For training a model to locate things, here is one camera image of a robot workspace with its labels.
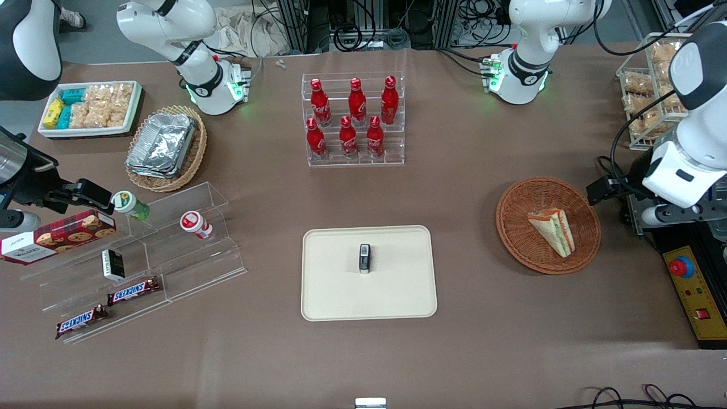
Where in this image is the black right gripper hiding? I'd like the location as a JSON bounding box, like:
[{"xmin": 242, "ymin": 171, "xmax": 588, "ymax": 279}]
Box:
[{"xmin": 0, "ymin": 128, "xmax": 116, "ymax": 216}]

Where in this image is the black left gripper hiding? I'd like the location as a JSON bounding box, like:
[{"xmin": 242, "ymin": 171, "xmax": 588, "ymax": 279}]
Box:
[{"xmin": 586, "ymin": 153, "xmax": 659, "ymax": 207}]

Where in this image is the triangle sandwich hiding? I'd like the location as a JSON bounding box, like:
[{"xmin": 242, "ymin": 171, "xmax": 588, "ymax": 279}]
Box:
[{"xmin": 527, "ymin": 208, "xmax": 576, "ymax": 258}]

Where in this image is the white plastic snack tray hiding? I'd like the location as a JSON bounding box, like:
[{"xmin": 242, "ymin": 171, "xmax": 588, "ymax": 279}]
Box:
[{"xmin": 37, "ymin": 81, "xmax": 143, "ymax": 139}]

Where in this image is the round brown wicker basket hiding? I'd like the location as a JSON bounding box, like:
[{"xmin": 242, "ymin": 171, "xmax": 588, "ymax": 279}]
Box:
[{"xmin": 495, "ymin": 177, "xmax": 602, "ymax": 276}]

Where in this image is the oval light wicker basket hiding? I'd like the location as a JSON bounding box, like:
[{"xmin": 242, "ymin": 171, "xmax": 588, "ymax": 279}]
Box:
[{"xmin": 124, "ymin": 105, "xmax": 208, "ymax": 193}]

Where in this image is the cream rectangular tray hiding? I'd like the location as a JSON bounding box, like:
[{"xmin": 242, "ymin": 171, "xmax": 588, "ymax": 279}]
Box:
[{"xmin": 300, "ymin": 225, "xmax": 438, "ymax": 323}]

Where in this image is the red cookie box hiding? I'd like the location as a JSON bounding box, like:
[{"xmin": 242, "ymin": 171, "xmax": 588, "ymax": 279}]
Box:
[{"xmin": 0, "ymin": 209, "xmax": 118, "ymax": 266}]

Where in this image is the green and white bottle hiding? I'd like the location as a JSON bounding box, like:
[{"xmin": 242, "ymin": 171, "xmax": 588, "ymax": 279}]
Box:
[{"xmin": 111, "ymin": 190, "xmax": 151, "ymax": 222}]

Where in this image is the clear bag of fried snacks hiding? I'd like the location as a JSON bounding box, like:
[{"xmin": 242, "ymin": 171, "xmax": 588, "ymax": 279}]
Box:
[
  {"xmin": 624, "ymin": 93, "xmax": 664, "ymax": 115},
  {"xmin": 629, "ymin": 112, "xmax": 676, "ymax": 141},
  {"xmin": 650, "ymin": 42, "xmax": 683, "ymax": 64},
  {"xmin": 623, "ymin": 73, "xmax": 655, "ymax": 95}
]

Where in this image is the black and white small box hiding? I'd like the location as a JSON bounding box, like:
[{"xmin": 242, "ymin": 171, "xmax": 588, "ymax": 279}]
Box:
[{"xmin": 102, "ymin": 248, "xmax": 126, "ymax": 281}]

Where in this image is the clear bag of rice crackers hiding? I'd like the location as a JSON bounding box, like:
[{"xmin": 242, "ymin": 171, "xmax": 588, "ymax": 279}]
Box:
[
  {"xmin": 69, "ymin": 102, "xmax": 112, "ymax": 129},
  {"xmin": 85, "ymin": 84, "xmax": 135, "ymax": 106},
  {"xmin": 108, "ymin": 99, "xmax": 132, "ymax": 128}
]

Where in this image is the yellow snack packet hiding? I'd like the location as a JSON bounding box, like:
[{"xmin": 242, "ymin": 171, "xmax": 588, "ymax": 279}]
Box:
[{"xmin": 43, "ymin": 99, "xmax": 65, "ymax": 129}]

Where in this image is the stack of foil containers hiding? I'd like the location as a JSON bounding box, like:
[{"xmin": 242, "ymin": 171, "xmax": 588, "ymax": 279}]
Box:
[{"xmin": 126, "ymin": 112, "xmax": 198, "ymax": 180}]

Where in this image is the red emergency stop button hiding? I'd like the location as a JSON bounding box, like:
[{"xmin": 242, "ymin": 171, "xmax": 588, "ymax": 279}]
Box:
[{"xmin": 668, "ymin": 256, "xmax": 695, "ymax": 279}]

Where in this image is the Snickers chocolate bar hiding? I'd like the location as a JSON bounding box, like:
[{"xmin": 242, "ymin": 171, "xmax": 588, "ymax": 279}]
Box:
[
  {"xmin": 55, "ymin": 304, "xmax": 109, "ymax": 340},
  {"xmin": 107, "ymin": 276, "xmax": 162, "ymax": 307}
]

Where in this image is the red and white bottle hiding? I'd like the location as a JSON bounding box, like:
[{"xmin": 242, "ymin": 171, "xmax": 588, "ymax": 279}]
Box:
[{"xmin": 180, "ymin": 210, "xmax": 214, "ymax": 240}]

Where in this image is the clear acrylic stepped shelf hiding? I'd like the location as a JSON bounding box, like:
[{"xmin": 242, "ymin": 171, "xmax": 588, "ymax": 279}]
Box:
[{"xmin": 19, "ymin": 182, "xmax": 248, "ymax": 345}]

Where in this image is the yellow emergency stop box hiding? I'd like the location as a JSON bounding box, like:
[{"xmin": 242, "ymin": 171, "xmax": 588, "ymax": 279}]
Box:
[{"xmin": 663, "ymin": 245, "xmax": 727, "ymax": 349}]

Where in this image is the shoe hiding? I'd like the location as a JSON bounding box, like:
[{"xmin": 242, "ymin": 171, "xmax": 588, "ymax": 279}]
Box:
[{"xmin": 59, "ymin": 7, "xmax": 87, "ymax": 30}]

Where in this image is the beige cloth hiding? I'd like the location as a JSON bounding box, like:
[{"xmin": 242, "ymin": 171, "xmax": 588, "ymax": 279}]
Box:
[{"xmin": 211, "ymin": 5, "xmax": 291, "ymax": 59}]

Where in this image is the red cola bottle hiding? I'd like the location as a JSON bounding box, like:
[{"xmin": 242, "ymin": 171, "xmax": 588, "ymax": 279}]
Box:
[
  {"xmin": 381, "ymin": 75, "xmax": 400, "ymax": 126},
  {"xmin": 339, "ymin": 115, "xmax": 359, "ymax": 160},
  {"xmin": 366, "ymin": 115, "xmax": 386, "ymax": 160},
  {"xmin": 310, "ymin": 78, "xmax": 332, "ymax": 127},
  {"xmin": 306, "ymin": 117, "xmax": 328, "ymax": 161},
  {"xmin": 348, "ymin": 77, "xmax": 367, "ymax": 127}
]

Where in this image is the clear acrylic bottle rack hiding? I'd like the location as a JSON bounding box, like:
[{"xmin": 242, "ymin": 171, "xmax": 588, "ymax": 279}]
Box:
[{"xmin": 300, "ymin": 70, "xmax": 406, "ymax": 168}]

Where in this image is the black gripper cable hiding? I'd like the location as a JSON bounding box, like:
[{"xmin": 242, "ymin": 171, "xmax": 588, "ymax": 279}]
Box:
[{"xmin": 595, "ymin": 90, "xmax": 692, "ymax": 197}]

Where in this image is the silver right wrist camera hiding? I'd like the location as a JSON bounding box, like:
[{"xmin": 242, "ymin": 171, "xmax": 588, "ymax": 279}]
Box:
[{"xmin": 0, "ymin": 210, "xmax": 41, "ymax": 233}]

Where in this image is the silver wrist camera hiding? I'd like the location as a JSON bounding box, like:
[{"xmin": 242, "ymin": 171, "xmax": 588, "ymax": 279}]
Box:
[
  {"xmin": 0, "ymin": 210, "xmax": 41, "ymax": 233},
  {"xmin": 641, "ymin": 203, "xmax": 706, "ymax": 229}
]

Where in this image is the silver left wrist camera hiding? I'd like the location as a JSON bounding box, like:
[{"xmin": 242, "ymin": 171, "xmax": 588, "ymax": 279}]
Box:
[{"xmin": 641, "ymin": 203, "xmax": 706, "ymax": 229}]

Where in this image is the white wire basket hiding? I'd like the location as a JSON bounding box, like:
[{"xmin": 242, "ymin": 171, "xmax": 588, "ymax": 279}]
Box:
[{"xmin": 616, "ymin": 32, "xmax": 696, "ymax": 152}]

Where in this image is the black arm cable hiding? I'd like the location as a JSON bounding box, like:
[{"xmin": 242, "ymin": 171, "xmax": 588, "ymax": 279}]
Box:
[{"xmin": 592, "ymin": 0, "xmax": 688, "ymax": 57}]

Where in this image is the bundle of black cables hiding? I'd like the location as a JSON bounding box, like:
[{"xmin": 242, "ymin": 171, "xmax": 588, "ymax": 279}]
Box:
[{"xmin": 449, "ymin": 0, "xmax": 515, "ymax": 49}]

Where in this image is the black cable on floor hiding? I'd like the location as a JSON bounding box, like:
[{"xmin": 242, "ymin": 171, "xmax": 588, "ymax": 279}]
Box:
[{"xmin": 568, "ymin": 384, "xmax": 700, "ymax": 409}]

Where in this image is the aluminium frame profile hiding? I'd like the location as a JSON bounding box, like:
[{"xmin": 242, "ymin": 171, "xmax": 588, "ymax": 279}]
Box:
[{"xmin": 277, "ymin": 0, "xmax": 310, "ymax": 55}]

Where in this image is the coiled black cable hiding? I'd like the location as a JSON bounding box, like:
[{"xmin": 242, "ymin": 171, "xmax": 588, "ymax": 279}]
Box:
[{"xmin": 333, "ymin": 22, "xmax": 365, "ymax": 53}]

